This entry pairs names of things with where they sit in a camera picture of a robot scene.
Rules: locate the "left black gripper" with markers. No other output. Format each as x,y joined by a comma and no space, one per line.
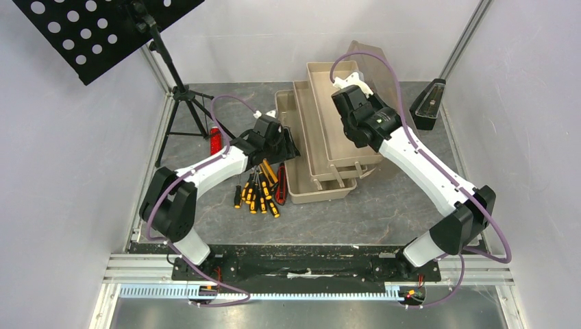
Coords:
289,149

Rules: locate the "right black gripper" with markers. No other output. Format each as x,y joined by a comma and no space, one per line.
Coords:
347,101

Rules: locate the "beige plastic tool box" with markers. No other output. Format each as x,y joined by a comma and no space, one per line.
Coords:
329,164

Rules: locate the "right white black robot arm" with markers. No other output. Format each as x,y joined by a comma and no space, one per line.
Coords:
369,122

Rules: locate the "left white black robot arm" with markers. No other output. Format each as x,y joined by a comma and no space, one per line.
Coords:
170,202

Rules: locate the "red black utility knife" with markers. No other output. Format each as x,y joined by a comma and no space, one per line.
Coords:
281,190

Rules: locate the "black metronome clear cover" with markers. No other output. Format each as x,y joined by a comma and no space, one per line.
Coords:
425,108

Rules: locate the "screwdriver yellow black far left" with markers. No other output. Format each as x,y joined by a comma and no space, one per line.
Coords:
238,199

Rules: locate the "red cylindrical object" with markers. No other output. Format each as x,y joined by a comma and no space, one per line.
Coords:
216,142

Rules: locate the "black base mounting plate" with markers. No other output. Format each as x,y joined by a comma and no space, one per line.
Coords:
312,268

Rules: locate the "black perforated music stand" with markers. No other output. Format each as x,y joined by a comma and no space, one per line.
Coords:
94,36

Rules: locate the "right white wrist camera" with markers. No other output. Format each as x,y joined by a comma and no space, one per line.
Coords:
354,79

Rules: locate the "aluminium frame rail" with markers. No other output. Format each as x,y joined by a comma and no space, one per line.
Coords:
136,269

